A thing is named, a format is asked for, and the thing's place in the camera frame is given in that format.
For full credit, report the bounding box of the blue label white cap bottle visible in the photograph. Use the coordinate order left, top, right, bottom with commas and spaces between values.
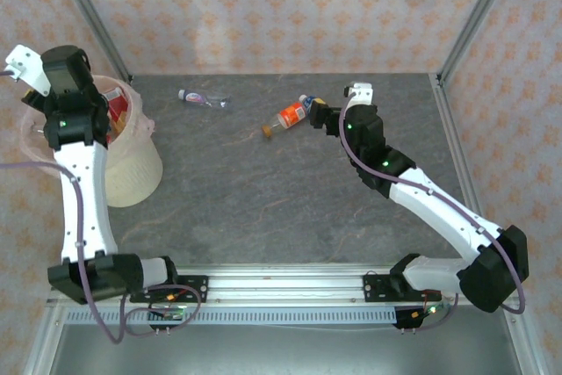
298, 93, 325, 113

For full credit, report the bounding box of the orange label brown cap bottle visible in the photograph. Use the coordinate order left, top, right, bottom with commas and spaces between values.
262, 101, 309, 141

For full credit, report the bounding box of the rectangular red label bottle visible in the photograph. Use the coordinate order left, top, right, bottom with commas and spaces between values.
104, 88, 132, 134

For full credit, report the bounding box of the pink translucent bin liner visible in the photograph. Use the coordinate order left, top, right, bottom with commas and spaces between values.
19, 76, 158, 165

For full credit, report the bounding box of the beige plastic bin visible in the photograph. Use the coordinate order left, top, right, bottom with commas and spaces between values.
19, 75, 164, 208

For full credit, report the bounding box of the purple label plastic bottle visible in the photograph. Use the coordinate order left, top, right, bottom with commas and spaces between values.
177, 89, 233, 110

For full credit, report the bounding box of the green right circuit board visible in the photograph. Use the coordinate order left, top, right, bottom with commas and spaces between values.
412, 302, 451, 319

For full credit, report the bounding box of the green circuit board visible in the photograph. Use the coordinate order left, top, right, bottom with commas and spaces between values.
412, 302, 451, 319
148, 303, 185, 321

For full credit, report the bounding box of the green left circuit board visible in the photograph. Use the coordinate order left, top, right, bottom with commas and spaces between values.
148, 303, 185, 321

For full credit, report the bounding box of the grey metal lower shelf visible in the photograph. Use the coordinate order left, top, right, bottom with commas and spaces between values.
47, 324, 523, 375

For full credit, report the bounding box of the aluminium side rail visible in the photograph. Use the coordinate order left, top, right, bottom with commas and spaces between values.
432, 72, 484, 222

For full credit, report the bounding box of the aluminium frame post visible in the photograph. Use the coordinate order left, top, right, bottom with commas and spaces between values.
47, 0, 133, 85
437, 0, 524, 86

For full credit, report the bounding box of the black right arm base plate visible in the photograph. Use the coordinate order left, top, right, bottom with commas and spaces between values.
363, 273, 440, 305

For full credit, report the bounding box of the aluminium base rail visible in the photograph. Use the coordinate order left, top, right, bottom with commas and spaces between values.
46, 263, 466, 306

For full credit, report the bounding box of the slotted grey cable duct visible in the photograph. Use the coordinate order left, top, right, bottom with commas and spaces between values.
65, 307, 399, 326

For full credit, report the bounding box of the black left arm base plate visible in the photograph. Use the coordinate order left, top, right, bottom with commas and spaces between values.
129, 275, 210, 305

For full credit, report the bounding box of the aluminium frame leg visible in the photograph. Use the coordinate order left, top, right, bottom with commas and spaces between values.
502, 308, 545, 375
24, 304, 67, 375

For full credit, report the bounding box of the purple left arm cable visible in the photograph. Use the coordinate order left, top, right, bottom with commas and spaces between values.
0, 65, 203, 345

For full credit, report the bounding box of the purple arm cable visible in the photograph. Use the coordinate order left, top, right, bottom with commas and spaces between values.
338, 93, 527, 332
0, 65, 203, 345

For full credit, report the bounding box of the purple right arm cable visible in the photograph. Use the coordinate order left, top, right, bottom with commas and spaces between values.
338, 93, 527, 332

